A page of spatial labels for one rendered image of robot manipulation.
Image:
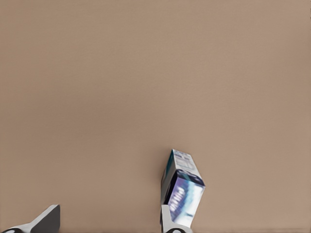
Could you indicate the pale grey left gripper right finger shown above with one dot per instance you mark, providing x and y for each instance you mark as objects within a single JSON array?
[{"x": 166, "y": 219}]

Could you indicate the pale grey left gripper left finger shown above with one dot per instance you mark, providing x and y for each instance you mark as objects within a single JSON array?
[{"x": 46, "y": 220}]

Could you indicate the blue and white printed box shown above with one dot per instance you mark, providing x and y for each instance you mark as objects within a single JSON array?
[{"x": 184, "y": 194}]

